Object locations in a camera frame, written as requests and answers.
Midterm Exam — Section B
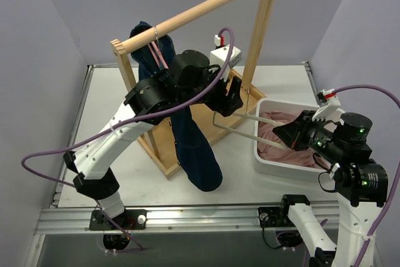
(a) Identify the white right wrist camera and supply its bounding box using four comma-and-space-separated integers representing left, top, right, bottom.
312, 89, 344, 121

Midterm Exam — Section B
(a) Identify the wooden clothes rack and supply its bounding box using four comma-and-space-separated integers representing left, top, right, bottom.
109, 0, 283, 180

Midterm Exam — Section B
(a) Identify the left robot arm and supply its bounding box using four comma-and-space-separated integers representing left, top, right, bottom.
63, 47, 243, 229

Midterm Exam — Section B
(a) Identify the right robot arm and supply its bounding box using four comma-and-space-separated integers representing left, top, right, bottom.
273, 110, 388, 266

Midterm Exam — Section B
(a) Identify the pink hanger with metal hook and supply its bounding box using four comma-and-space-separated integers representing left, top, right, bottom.
150, 26, 169, 69

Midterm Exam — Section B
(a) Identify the pink pleated skirt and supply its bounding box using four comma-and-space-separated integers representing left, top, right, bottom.
257, 110, 326, 168

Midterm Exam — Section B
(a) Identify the cream hanger with metal hook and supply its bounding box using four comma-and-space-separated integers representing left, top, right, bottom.
212, 109, 288, 150

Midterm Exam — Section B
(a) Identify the aluminium mounting rail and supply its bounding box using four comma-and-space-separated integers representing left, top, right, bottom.
34, 206, 341, 235

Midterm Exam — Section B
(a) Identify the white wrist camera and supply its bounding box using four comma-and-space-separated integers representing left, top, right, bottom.
209, 29, 242, 82
312, 89, 344, 121

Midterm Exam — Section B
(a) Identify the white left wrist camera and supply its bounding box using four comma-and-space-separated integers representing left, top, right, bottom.
209, 29, 242, 82

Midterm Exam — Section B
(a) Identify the white plastic basket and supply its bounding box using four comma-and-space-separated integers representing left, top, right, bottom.
253, 98, 328, 182

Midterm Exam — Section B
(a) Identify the dark blue denim skirt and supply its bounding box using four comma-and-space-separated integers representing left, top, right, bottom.
129, 21, 223, 192

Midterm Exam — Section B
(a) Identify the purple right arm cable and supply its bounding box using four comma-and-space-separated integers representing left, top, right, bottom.
324, 84, 400, 267

